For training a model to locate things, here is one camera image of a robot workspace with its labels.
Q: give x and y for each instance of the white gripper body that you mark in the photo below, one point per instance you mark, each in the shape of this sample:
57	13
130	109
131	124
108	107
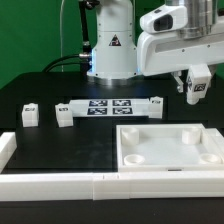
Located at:
178	35

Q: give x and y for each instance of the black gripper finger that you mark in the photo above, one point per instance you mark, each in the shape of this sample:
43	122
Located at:
179	81

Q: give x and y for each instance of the white square table top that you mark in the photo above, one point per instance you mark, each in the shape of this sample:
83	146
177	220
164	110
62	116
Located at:
169	147

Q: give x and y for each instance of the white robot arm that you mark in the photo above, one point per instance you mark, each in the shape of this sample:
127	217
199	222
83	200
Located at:
114	57

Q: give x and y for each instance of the white left fence piece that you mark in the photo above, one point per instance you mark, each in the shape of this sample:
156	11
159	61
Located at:
7	147

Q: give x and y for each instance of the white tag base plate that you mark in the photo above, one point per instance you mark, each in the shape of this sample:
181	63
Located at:
109	107

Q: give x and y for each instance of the white front fence rail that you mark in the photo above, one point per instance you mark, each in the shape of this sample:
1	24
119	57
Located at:
103	186

